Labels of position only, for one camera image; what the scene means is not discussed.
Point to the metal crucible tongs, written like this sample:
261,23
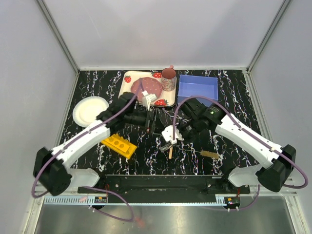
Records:
168,115

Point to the wooden test tube clamp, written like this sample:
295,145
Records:
170,154

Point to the white paper plate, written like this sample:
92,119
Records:
86,111

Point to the strawberry pattern tray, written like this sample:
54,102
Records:
167,99

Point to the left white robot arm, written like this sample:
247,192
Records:
52,168

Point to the pink floral mug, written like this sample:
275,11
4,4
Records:
168,78

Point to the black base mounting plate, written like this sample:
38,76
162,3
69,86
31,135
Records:
171,189

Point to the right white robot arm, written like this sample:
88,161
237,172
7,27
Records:
275,163

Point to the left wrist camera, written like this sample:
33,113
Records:
147,99

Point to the blue plastic drawer box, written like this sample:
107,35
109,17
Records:
197,86

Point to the yellow test tube rack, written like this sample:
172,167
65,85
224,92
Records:
120,145

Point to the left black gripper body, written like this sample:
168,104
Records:
151,125

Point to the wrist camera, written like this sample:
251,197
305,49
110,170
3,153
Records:
172,135
147,99

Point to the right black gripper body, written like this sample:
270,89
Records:
189,130

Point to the pink dotted plate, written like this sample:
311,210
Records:
151,85

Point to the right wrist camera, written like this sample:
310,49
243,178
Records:
172,135

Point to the test tube brush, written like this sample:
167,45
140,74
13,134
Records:
202,153

